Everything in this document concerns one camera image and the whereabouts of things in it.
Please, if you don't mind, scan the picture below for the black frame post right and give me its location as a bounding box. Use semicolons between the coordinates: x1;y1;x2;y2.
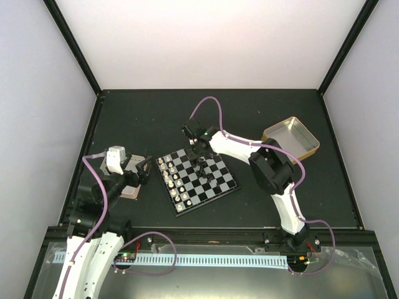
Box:
318;0;379;96

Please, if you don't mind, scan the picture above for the black chess pieces pile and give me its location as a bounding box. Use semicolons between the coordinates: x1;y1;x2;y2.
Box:
184;146;216;183

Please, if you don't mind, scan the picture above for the black mounting rail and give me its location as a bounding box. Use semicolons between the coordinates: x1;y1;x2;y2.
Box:
46;227;378;253

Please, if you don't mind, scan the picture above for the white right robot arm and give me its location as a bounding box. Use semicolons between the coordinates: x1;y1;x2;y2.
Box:
181;119;309;252

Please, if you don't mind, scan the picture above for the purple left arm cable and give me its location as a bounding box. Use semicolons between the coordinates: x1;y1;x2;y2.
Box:
55;151;110;299

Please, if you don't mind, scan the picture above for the black frame post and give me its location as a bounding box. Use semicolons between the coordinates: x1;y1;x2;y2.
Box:
43;0;102;95
318;0;379;96

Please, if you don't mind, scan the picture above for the black frame post left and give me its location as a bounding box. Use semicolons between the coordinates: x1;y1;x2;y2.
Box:
43;0;102;95

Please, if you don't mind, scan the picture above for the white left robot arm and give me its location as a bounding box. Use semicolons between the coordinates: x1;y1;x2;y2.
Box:
53;146;151;298

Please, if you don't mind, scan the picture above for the gold metal tin tray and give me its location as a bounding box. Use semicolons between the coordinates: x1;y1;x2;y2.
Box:
261;116;320;161

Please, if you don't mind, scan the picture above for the black white chess board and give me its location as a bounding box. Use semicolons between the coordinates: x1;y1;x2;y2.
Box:
155;149;239;217

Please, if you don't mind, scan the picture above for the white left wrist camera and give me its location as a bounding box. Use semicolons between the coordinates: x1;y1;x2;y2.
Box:
106;146;127;175

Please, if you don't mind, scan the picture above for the light blue cable duct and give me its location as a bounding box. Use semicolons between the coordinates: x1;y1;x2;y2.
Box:
52;250;289;270

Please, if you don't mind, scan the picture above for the row of white chess pieces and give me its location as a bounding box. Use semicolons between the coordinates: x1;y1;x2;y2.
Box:
156;152;193;215

